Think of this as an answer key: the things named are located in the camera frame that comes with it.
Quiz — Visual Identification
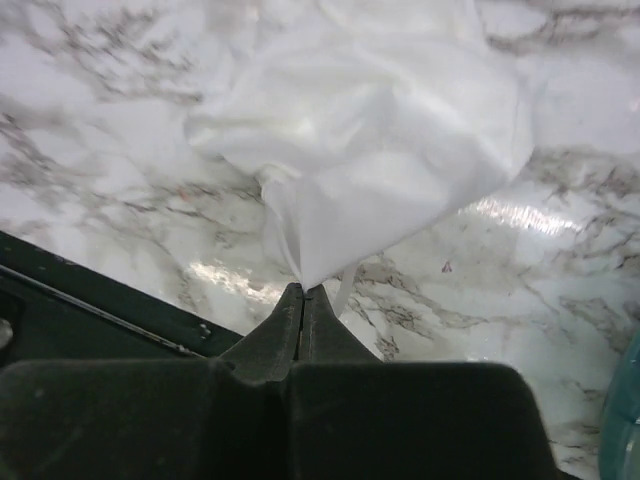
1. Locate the teal plastic fruit basket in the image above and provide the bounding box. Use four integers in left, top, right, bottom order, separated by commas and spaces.
598, 332, 640, 480

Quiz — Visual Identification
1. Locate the white cloth garment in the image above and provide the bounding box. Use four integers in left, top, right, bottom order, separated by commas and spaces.
182, 0, 640, 321

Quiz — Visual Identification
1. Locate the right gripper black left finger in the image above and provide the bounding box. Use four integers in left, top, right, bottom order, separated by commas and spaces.
219, 283, 303, 383

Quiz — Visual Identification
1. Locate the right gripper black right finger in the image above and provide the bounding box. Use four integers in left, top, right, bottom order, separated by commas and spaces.
298, 286, 380, 363

